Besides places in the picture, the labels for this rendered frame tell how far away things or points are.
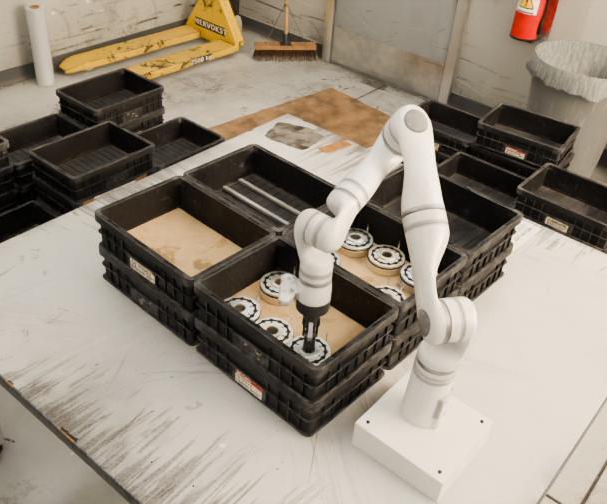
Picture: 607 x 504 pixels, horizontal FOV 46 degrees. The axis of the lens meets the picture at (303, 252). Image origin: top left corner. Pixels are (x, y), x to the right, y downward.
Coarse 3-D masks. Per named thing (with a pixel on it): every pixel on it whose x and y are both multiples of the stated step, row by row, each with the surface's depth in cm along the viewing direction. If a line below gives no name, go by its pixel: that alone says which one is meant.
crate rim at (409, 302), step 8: (328, 208) 197; (376, 208) 199; (384, 216) 197; (392, 216) 197; (400, 224) 194; (288, 232) 187; (448, 248) 186; (464, 256) 184; (336, 264) 177; (456, 264) 181; (464, 264) 184; (344, 272) 175; (448, 272) 178; (456, 272) 182; (360, 280) 173; (440, 280) 176; (376, 288) 171; (384, 296) 168; (400, 304) 167; (408, 304) 167; (400, 312) 168
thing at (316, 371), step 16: (272, 240) 183; (288, 240) 184; (240, 256) 177; (336, 272) 175; (368, 288) 170; (224, 304) 162; (384, 304) 167; (240, 320) 159; (384, 320) 162; (256, 336) 157; (272, 336) 155; (368, 336) 158; (288, 352) 151; (336, 352) 152; (352, 352) 156; (304, 368) 149; (320, 368) 148
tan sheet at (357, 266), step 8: (344, 256) 197; (344, 264) 194; (352, 264) 194; (360, 264) 194; (352, 272) 191; (360, 272) 192; (368, 272) 192; (368, 280) 189; (376, 280) 189; (384, 280) 190; (392, 280) 190; (400, 288) 187; (408, 296) 185
